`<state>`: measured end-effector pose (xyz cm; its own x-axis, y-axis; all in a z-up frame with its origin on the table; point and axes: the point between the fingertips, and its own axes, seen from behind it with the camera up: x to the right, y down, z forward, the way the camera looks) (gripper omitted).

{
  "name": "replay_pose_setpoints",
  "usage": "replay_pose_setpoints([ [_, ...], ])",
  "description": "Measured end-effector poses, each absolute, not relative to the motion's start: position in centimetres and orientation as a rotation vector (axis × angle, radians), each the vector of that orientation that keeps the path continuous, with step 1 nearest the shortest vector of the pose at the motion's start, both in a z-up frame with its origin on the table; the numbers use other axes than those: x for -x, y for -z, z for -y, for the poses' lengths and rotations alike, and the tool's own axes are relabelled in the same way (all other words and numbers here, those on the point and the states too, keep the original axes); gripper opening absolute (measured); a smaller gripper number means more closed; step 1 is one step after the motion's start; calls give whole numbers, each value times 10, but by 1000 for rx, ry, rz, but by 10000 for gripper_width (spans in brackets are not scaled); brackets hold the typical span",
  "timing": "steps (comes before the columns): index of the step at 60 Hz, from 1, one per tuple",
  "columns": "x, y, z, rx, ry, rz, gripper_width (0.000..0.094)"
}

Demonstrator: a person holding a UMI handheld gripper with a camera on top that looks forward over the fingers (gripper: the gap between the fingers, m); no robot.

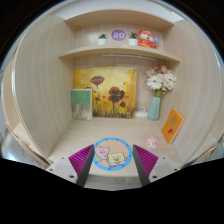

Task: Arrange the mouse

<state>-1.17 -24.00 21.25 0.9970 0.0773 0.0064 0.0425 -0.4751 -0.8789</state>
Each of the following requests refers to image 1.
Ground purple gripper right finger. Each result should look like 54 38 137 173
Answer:
133 145 180 186

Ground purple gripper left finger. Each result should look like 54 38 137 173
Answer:
47 145 94 187

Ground pink pig-shaped mouse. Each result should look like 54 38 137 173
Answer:
146 134 159 149

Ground round cartoon mouse pad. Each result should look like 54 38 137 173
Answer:
93 137 132 171

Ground teal vase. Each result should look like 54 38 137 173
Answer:
147 97 160 121

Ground green beige book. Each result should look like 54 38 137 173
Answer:
71 89 92 120

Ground poppy flower painting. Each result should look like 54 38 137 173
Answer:
73 66 137 119

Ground pink white flower bouquet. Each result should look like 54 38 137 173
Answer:
145 65 176 98

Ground wooden shelf unit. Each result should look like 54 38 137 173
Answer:
2 8 224 168

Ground red lucky cat toy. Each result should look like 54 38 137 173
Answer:
137 29 159 49

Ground right small potted plant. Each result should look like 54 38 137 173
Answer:
128 32 138 46

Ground small potted plant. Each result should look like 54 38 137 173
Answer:
98 34 108 45
128 32 138 46

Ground left small potted plant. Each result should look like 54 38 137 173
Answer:
98 34 108 45

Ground purple round number sign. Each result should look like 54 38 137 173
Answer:
111 30 126 41

